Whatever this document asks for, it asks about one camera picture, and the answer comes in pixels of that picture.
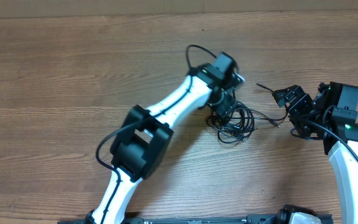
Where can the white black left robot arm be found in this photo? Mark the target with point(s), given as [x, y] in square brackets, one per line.
[140, 144]

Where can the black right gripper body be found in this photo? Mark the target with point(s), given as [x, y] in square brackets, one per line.
[299, 111]

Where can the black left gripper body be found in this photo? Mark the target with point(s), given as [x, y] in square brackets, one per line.
[223, 105]

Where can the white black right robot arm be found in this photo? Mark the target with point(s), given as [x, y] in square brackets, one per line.
[329, 117]

